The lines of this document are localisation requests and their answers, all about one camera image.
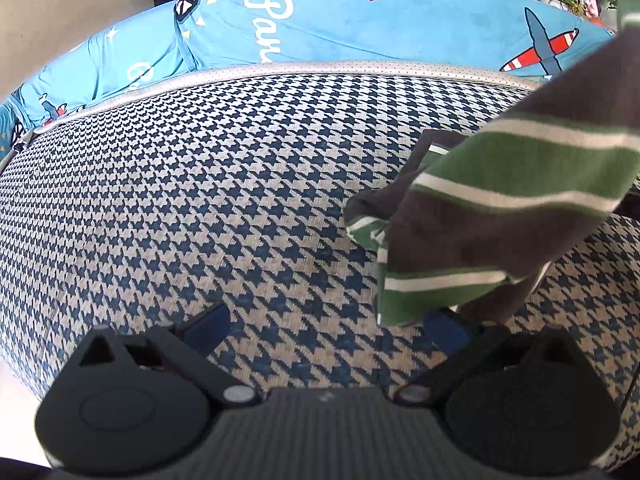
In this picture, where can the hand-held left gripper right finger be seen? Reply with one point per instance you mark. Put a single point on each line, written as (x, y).
(445, 330)

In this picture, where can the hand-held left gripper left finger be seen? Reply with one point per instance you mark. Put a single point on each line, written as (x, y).
(210, 324)

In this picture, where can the green brown striped shirt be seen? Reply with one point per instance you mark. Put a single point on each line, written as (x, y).
(475, 230)

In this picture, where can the houndstooth sofa seat mat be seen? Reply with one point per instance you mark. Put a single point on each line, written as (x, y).
(175, 200)

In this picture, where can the pink flower ornament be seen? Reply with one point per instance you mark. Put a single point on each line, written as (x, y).
(592, 6)

